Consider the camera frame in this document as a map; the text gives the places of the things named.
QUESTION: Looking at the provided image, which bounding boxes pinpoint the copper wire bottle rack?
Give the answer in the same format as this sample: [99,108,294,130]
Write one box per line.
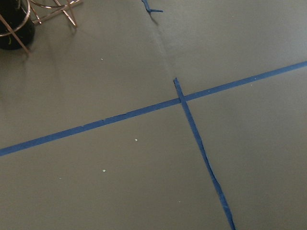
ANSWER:
[0,0,83,55]

